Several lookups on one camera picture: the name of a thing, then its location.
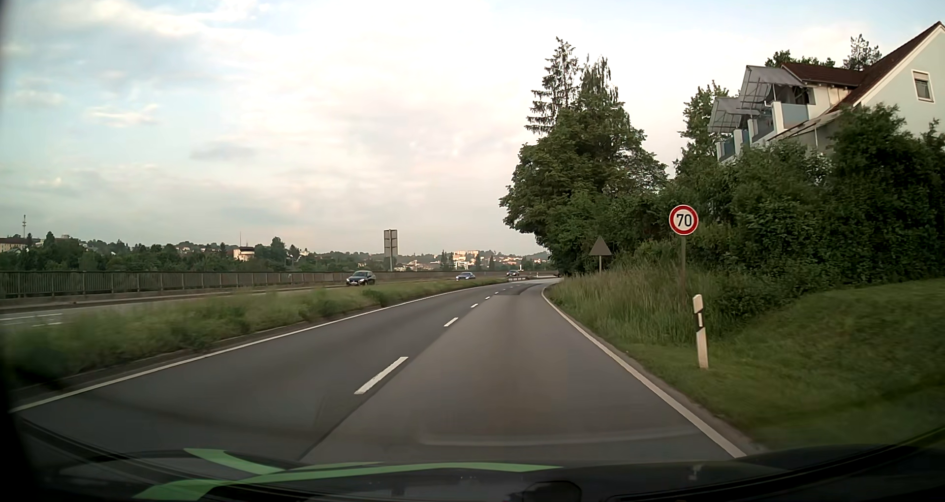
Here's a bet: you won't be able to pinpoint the distant town buildings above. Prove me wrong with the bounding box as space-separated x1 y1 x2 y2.
395 249 551 273

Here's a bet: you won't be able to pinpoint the tall green trees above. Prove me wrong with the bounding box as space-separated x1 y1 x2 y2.
500 37 669 276

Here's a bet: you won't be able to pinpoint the triangular road sign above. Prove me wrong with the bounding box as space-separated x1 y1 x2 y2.
588 236 613 275

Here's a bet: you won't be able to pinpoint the grey asphalt road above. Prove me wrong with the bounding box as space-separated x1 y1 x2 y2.
10 279 748 465

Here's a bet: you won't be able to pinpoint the road markings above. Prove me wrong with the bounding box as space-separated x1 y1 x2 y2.
10 279 748 459

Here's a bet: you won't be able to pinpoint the round speed limit sign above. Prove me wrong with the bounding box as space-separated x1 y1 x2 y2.
668 204 700 296

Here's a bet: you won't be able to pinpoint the car's own bonnet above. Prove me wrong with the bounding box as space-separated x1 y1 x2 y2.
15 422 945 502

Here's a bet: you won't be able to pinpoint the grass median strip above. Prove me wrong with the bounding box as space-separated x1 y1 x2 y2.
0 276 510 389

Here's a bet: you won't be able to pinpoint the distant row of trees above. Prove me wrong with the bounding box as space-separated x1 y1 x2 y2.
0 232 392 273

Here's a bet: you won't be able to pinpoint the grey metal railing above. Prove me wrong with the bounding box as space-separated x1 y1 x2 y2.
0 269 510 299

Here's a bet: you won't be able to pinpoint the dense green hedge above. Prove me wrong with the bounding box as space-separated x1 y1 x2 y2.
635 81 945 333

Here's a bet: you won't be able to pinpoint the grass verge bank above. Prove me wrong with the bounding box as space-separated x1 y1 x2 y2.
545 266 945 450

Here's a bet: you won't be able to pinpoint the white house with balconies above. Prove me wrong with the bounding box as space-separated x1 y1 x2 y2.
707 21 945 165

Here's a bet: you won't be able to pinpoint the grey asphalt opposite carriageway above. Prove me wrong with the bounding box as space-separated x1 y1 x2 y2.
0 275 473 330

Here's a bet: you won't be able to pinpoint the white black marker post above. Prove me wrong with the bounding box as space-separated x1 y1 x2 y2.
692 294 710 371

